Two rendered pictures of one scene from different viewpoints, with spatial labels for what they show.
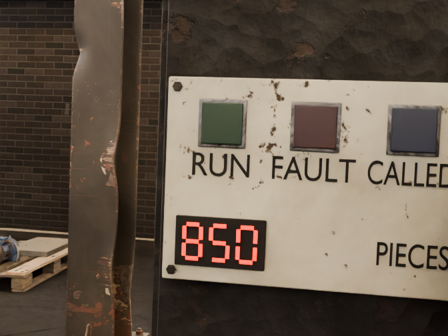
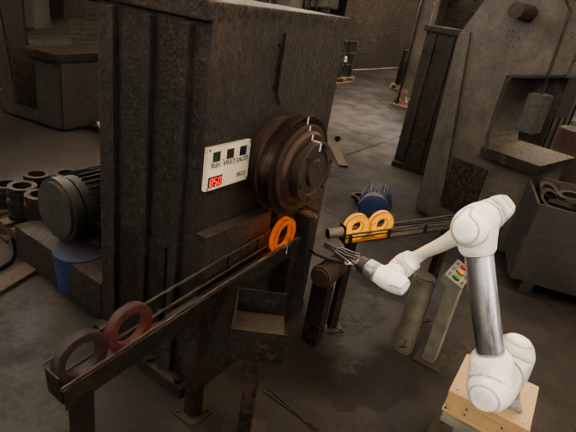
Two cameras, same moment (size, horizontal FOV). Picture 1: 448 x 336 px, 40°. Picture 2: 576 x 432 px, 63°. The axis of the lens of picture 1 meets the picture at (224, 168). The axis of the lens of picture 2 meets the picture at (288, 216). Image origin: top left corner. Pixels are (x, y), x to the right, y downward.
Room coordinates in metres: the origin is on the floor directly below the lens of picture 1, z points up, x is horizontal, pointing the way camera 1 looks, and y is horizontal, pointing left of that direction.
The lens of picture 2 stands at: (-0.41, 1.52, 1.80)
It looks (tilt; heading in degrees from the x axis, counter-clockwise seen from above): 25 degrees down; 292
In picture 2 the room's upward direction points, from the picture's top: 9 degrees clockwise
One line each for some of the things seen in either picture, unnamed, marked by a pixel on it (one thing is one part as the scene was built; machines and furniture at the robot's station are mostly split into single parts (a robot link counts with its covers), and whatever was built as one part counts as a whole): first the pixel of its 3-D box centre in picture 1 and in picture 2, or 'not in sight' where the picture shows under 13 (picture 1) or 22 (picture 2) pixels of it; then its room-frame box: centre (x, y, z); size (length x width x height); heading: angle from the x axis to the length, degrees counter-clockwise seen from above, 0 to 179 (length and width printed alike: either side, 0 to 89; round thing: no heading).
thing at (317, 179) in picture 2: not in sight; (311, 171); (0.26, -0.38, 1.11); 0.28 x 0.06 x 0.28; 80
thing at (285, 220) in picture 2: not in sight; (282, 235); (0.36, -0.39, 0.75); 0.18 x 0.03 x 0.18; 81
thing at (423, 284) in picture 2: not in sight; (413, 313); (-0.31, -0.93, 0.26); 0.12 x 0.12 x 0.52
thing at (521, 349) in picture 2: not in sight; (510, 361); (-0.75, -0.28, 0.63); 0.18 x 0.16 x 0.22; 74
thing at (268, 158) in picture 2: not in sight; (294, 165); (0.36, -0.39, 1.11); 0.47 x 0.06 x 0.47; 80
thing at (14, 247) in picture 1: (8, 248); not in sight; (4.67, 1.64, 0.25); 0.40 x 0.24 x 0.22; 170
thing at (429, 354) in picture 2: not in sight; (444, 316); (-0.48, -0.94, 0.31); 0.24 x 0.16 x 0.62; 80
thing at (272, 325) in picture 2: not in sight; (250, 381); (0.17, 0.16, 0.36); 0.26 x 0.20 x 0.72; 115
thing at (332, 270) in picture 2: not in sight; (322, 300); (0.17, -0.70, 0.27); 0.22 x 0.13 x 0.53; 80
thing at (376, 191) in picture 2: not in sight; (375, 201); (0.39, -2.68, 0.17); 0.57 x 0.31 x 0.34; 100
